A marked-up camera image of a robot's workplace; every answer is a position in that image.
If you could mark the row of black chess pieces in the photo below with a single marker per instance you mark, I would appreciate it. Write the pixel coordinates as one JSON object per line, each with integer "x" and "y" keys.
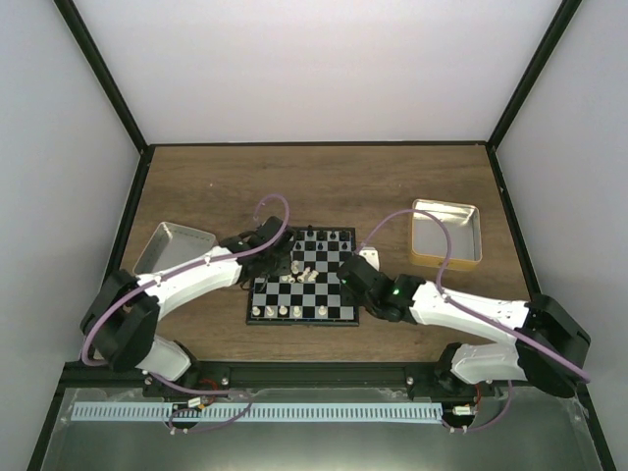
{"x": 326, "y": 239}

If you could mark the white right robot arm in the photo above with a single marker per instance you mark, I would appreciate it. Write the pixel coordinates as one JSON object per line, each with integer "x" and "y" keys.
{"x": 535, "y": 341}

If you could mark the light blue cable duct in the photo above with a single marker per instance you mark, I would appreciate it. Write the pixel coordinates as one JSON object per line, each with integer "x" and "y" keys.
{"x": 412, "y": 413}

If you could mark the black white chess board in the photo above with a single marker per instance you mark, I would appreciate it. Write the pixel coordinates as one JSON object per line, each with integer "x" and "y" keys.
{"x": 325, "y": 291}

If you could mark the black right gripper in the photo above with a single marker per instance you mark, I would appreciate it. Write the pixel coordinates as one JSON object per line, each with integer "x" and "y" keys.
{"x": 348, "y": 296}

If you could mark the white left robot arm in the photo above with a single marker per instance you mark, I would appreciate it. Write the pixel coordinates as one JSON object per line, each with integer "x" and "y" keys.
{"x": 120, "y": 325}

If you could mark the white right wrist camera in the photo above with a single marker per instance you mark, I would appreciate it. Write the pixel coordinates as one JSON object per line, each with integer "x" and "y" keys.
{"x": 371, "y": 255}

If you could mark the pile of white chess pieces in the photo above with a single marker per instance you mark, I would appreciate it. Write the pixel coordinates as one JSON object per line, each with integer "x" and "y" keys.
{"x": 299, "y": 274}

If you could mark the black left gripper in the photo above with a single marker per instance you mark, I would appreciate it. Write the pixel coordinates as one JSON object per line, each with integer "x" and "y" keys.
{"x": 285, "y": 265}

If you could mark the black enclosure frame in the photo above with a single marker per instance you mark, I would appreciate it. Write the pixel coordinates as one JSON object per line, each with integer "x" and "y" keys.
{"x": 343, "y": 183}

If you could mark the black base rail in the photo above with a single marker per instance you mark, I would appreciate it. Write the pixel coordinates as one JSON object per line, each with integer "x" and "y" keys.
{"x": 416, "y": 379}

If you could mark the pink metal tin box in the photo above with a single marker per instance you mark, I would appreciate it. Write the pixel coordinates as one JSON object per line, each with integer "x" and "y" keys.
{"x": 171, "y": 245}

